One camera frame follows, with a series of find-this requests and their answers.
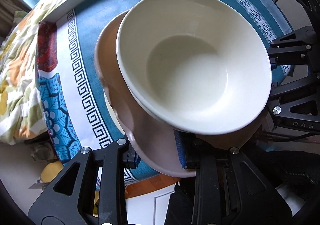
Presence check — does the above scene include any white cream bowl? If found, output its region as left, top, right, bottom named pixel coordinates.
left=116, top=0, right=272, bottom=135

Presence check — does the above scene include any cream yellow bowl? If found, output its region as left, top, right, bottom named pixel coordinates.
left=127, top=87, right=174, bottom=129

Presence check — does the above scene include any pink irregular bowl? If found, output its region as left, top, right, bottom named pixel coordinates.
left=94, top=10, right=268, bottom=178

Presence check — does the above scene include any floral striped quilt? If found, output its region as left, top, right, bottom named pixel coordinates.
left=1, top=0, right=67, bottom=145

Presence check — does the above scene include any blue patterned tablecloth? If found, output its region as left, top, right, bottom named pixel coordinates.
left=36, top=0, right=296, bottom=186

